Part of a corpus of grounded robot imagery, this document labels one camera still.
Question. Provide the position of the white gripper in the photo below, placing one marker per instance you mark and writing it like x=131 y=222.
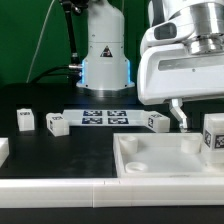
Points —
x=170 y=73

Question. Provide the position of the white square tabletop part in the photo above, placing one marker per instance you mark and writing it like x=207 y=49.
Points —
x=161 y=155

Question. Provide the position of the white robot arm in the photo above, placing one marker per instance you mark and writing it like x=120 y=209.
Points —
x=197 y=24

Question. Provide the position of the white U-shaped obstacle fence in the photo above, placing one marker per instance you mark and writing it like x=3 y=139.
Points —
x=114 y=192

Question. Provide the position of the white sheet with fiducial tags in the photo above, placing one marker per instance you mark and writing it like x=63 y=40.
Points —
x=104 y=117

